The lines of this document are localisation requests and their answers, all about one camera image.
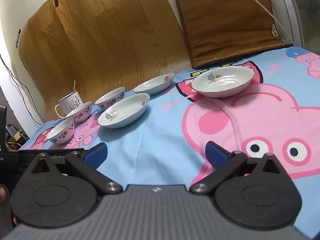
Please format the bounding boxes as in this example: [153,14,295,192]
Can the clutter of small boxes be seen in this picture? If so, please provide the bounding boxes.
[5,123,30,151]

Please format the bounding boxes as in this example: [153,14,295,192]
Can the black wall cables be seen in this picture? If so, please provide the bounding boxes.
[0,53,43,127]

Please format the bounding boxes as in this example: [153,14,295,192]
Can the white bowl purple pattern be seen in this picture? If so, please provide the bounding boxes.
[46,117,75,145]
[95,87,126,111]
[65,101,92,124]

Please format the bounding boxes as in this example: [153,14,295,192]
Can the brown woven mat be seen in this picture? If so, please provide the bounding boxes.
[175,0,294,69]

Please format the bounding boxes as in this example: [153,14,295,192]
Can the white floral plate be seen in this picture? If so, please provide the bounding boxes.
[97,93,151,129]
[133,73,175,95]
[192,67,255,98]

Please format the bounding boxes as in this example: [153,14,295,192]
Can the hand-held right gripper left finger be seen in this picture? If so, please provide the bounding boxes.
[31,142,123,195]

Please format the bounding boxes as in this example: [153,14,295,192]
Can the white enamel mug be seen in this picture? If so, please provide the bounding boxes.
[55,92,84,119]

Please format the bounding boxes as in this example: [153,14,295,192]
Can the wood-pattern sheet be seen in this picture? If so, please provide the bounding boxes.
[18,0,193,122]

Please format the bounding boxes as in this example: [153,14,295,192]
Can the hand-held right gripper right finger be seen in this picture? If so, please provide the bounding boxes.
[189,141,282,195]

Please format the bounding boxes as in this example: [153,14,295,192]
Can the white cable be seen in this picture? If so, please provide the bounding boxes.
[233,0,294,44]

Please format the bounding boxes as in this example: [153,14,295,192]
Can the printed cartoon blanket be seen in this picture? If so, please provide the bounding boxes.
[19,45,320,240]

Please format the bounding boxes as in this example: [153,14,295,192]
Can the window frame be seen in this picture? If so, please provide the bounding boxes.
[264,0,320,55]

